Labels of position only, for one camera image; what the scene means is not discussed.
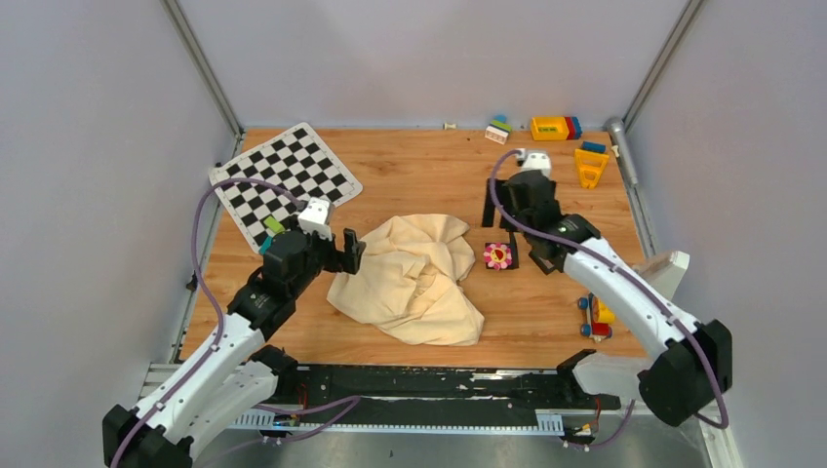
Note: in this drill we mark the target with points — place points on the black white chessboard mat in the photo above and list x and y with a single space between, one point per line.
298 160

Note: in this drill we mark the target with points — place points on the grey metal cylinder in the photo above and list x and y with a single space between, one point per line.
616 128

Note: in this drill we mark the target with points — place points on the white toy brick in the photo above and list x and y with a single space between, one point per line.
496 134

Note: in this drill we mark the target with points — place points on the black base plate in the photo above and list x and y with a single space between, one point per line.
417 396

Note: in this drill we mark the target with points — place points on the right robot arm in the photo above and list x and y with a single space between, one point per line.
691 360

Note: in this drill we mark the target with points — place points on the teal block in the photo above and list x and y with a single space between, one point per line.
265 245

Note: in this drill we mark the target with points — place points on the yellow toy frame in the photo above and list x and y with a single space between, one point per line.
590 167

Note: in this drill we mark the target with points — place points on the cream yellow garment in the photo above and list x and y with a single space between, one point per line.
408 284

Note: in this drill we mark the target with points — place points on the red blue brick stack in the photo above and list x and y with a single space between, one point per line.
574 128

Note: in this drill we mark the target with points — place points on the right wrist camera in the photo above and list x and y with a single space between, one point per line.
534 160

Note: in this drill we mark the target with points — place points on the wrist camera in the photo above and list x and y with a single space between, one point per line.
315 218
534 160

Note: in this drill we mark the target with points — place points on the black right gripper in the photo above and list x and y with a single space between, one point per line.
489 215

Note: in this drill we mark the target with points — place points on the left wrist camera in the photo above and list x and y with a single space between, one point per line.
315 218

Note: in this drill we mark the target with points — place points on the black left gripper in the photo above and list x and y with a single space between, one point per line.
347 260

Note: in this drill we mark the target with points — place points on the colourful toy car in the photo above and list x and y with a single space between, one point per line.
598 318

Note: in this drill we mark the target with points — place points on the yellow toy bin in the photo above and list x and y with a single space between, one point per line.
549 128

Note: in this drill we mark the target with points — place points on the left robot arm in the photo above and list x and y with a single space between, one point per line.
235 368

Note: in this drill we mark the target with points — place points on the pink flower brooch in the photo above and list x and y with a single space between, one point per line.
494 256

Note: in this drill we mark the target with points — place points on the green blue brick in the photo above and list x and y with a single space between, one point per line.
500 121

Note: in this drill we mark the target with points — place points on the blue toy brick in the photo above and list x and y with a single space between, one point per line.
593 147

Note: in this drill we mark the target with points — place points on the lime green block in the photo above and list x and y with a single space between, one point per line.
273 226

